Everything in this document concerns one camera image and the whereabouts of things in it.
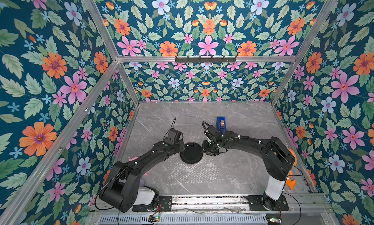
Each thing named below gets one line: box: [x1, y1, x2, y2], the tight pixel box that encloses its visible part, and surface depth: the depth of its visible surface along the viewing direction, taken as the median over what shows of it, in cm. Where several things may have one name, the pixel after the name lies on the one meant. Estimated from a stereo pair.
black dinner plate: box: [179, 142, 204, 164], surface depth 92 cm
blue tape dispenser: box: [216, 116, 226, 135], surface depth 101 cm
